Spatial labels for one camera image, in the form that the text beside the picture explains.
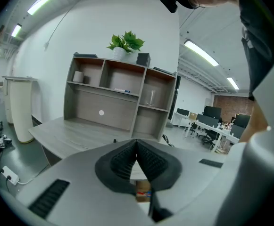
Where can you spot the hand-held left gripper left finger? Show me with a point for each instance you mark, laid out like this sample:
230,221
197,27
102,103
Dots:
80,173

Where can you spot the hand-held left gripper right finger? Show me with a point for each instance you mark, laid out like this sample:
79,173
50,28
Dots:
193,173

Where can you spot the red pen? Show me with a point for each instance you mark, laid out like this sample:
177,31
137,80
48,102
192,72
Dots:
140,193

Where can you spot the person's left forearm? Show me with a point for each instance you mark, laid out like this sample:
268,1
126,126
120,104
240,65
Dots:
254,126

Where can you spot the black office chair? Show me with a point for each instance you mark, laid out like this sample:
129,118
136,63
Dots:
210,135

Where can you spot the white office desk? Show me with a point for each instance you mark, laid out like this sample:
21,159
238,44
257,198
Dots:
218,132

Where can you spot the wooden shelf unit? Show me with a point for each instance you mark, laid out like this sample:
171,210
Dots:
118,116

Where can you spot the brown cardboard box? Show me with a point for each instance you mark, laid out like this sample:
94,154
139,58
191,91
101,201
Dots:
193,115

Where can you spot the black computer monitor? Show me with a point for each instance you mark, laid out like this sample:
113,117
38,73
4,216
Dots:
212,112
242,121
182,112

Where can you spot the white power strip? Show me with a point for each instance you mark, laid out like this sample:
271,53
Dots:
10,174

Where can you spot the black door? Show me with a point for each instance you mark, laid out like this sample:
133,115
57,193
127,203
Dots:
175,98

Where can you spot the clear drinking glass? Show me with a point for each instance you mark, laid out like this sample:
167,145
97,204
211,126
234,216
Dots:
151,98

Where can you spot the blue-capped white marker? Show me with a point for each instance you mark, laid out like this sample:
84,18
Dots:
121,90

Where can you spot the white cylindrical cup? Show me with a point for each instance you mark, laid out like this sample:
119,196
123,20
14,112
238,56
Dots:
78,76

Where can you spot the ceiling strip light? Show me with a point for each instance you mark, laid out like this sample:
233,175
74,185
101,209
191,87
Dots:
232,83
200,52
16,30
42,1

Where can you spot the black rectangular box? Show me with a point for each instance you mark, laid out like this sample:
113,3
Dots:
143,59

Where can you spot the green plant in white pot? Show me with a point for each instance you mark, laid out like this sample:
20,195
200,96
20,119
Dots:
119,53

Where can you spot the person's black top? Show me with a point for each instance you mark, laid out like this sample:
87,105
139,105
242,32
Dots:
261,32

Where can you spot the white round pedestal table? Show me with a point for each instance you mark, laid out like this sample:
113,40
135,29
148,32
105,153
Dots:
21,107

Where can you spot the black head camera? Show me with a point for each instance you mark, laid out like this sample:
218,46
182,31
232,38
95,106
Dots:
168,2

